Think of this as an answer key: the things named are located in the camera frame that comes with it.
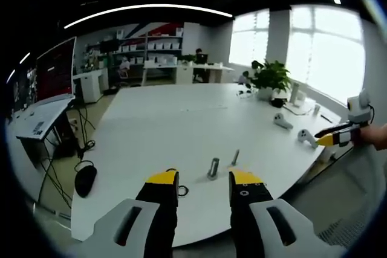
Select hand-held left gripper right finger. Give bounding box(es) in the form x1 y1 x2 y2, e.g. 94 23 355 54
228 169 349 258

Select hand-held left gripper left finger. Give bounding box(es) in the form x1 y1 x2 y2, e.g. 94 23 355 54
70 168 181 258

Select grey threaded stud with base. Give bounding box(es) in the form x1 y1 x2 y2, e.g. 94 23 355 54
206 157 220 181

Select person's right hand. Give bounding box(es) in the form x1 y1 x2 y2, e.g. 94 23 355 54
359 124 387 151

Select white handheld controller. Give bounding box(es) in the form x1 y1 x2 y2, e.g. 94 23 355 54
298 129 320 149
273 112 294 130

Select white tall bottle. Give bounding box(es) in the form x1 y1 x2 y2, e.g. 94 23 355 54
289 82 301 105

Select green potted plant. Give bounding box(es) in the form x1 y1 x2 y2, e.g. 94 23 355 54
250 60 293 101

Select white storage cabinet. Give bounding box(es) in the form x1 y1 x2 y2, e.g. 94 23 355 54
73 68 109 104

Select white background desk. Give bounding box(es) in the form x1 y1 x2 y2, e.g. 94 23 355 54
141 61 235 86

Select white side desk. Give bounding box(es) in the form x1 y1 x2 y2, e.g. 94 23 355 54
14 96 76 141

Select shelving with white bins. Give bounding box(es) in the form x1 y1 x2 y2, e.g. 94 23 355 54
110 27 184 68

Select large display screen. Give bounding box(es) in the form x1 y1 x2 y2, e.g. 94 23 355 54
35 36 77 104

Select curved ceiling light strip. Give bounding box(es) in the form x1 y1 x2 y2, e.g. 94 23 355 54
63 4 233 30

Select black floor cables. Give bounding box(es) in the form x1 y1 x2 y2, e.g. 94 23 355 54
37 105 97 210

